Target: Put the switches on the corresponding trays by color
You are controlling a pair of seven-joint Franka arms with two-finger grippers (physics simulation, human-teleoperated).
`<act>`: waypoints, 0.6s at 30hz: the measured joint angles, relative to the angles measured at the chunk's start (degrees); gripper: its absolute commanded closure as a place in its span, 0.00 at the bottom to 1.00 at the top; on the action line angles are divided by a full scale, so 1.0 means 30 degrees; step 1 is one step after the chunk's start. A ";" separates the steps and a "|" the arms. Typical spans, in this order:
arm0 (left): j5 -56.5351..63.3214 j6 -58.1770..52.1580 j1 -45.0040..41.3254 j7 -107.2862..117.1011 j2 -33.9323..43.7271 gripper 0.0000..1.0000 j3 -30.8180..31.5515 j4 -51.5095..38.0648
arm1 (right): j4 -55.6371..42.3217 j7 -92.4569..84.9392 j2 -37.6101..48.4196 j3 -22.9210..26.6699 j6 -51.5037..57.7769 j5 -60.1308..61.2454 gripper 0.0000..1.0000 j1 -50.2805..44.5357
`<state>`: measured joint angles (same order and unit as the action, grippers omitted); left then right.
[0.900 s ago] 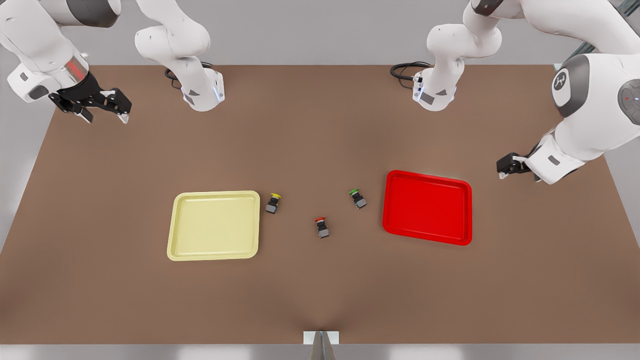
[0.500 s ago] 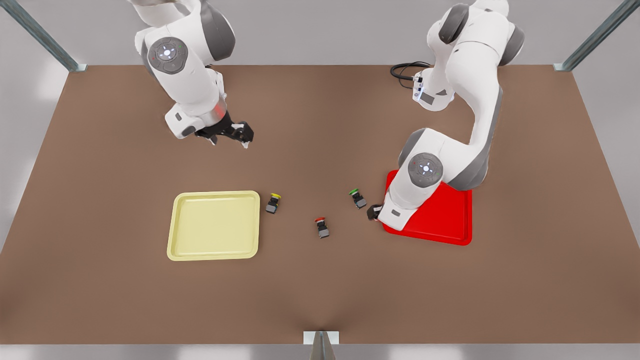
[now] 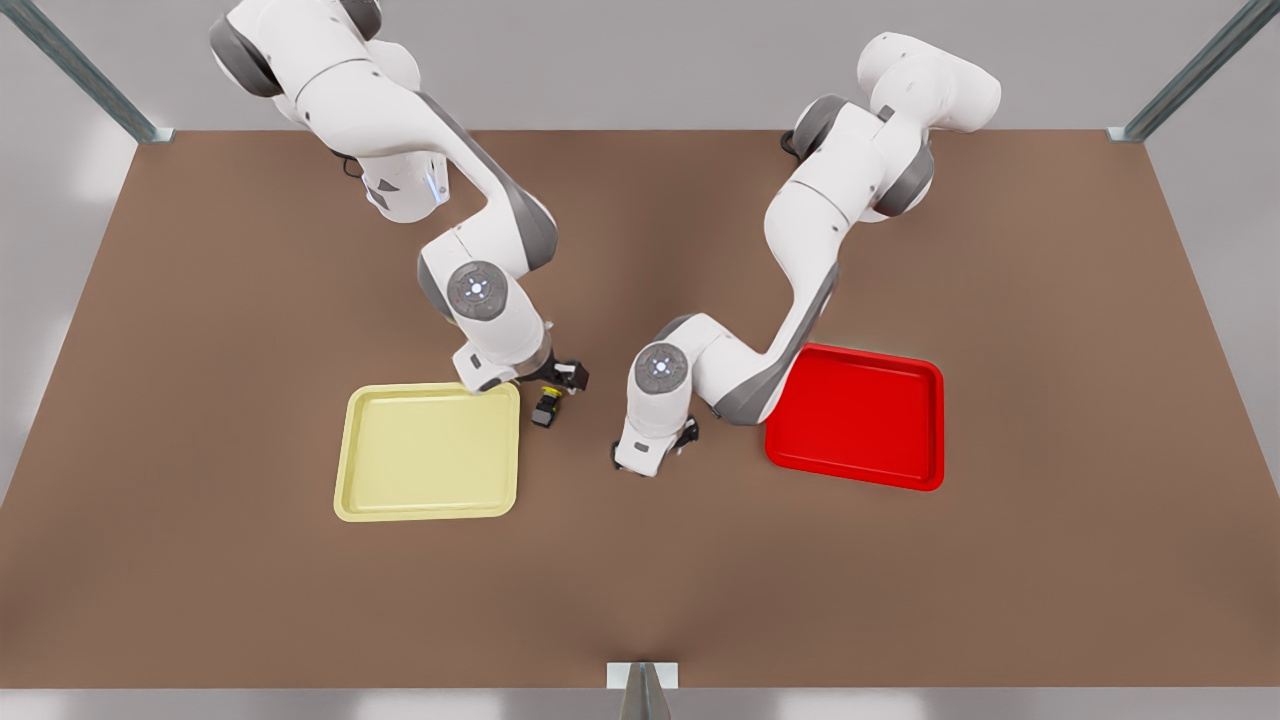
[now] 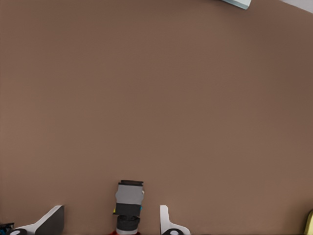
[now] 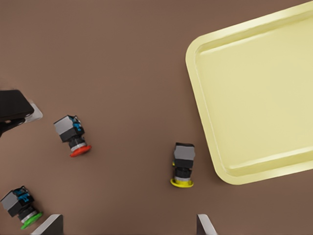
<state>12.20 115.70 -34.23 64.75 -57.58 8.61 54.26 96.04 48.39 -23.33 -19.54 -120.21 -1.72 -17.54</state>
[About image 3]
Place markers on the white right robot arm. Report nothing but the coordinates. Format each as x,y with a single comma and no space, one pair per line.
380,110

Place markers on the silver frame post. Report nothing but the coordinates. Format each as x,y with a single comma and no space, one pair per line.
643,692
85,72
1190,72

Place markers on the pale yellow tray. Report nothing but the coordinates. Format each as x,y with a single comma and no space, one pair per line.
430,452

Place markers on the yellow and black switch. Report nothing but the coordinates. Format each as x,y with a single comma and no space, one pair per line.
546,406

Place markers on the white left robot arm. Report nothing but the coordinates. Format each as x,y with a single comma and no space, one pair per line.
830,200

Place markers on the red tray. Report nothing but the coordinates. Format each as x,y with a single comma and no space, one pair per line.
860,416

